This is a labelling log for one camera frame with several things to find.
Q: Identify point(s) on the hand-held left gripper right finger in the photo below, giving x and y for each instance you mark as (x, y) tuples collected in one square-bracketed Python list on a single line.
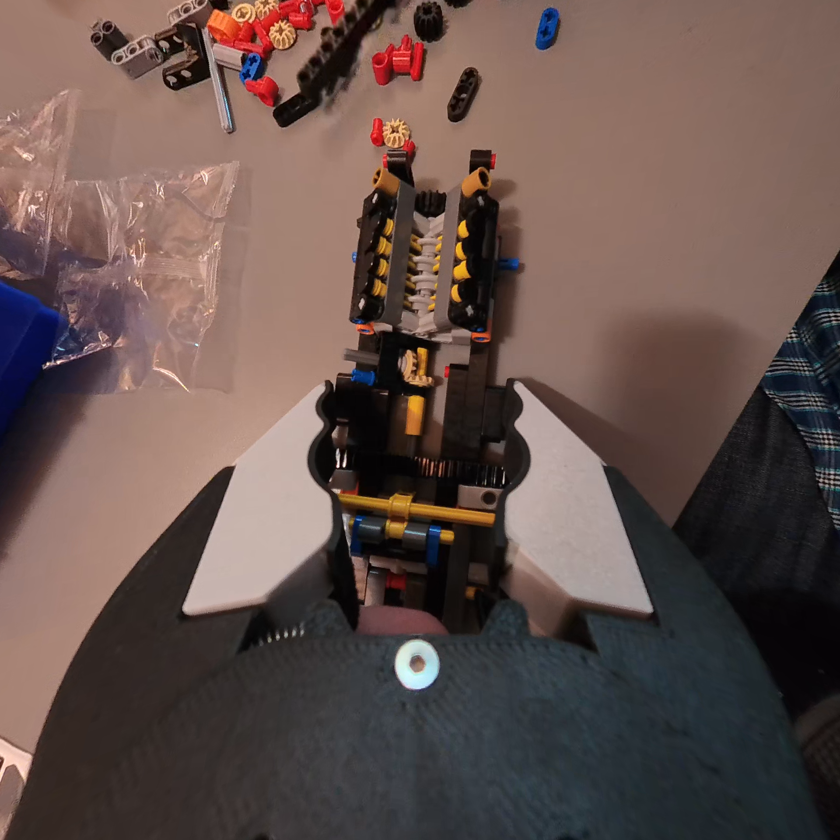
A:
[(571, 525)]

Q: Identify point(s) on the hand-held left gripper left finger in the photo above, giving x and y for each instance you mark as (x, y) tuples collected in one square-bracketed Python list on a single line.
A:
[(262, 525)]

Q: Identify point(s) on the lego engine car model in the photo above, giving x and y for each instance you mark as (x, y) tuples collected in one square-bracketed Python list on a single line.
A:
[(426, 275)]

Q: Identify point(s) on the long black lego beam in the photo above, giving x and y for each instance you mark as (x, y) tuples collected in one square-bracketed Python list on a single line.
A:
[(334, 72)]

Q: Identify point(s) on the red lego axle pin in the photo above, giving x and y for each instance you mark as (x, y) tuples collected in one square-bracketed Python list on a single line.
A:
[(376, 131)]

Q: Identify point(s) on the tan lego bevel gear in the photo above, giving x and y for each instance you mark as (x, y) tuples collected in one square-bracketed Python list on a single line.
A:
[(397, 133)]

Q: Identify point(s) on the grey lego axle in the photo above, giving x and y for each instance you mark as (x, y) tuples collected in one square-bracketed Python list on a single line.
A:
[(220, 85)]

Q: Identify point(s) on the black three-hole lego liftarm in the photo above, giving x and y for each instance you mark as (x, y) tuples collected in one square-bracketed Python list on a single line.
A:
[(463, 94)]

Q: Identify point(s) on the grey three-hole lego liftarm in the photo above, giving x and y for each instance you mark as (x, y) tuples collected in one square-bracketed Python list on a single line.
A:
[(138, 58)]

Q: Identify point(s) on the pile of mixed lego pieces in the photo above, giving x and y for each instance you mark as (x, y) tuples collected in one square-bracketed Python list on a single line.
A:
[(282, 33)]

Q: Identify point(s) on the blue two-hole lego liftarm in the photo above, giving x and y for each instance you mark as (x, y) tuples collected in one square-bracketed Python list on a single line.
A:
[(547, 27)]

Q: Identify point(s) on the dark double lego connector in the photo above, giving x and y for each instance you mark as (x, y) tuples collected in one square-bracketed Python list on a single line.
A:
[(105, 38)]

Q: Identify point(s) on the person's dark jeans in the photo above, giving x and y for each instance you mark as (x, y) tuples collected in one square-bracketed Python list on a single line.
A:
[(741, 525)]

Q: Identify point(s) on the large clear plastic bag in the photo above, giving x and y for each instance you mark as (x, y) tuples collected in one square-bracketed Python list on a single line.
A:
[(144, 275)]

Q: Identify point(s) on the person's plaid shirt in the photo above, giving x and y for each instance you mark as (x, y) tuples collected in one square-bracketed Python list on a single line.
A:
[(807, 367)]

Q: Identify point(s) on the blue box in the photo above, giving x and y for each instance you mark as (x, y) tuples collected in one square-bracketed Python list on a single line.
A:
[(23, 361)]

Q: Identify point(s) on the white slatted object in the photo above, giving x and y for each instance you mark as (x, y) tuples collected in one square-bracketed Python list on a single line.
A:
[(13, 768)]

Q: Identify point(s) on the small clear plastic bag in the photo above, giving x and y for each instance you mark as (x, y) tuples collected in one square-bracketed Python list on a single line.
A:
[(33, 184)]

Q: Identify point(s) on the black lego bracket piece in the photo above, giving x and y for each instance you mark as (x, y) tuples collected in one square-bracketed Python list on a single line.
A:
[(180, 62)]

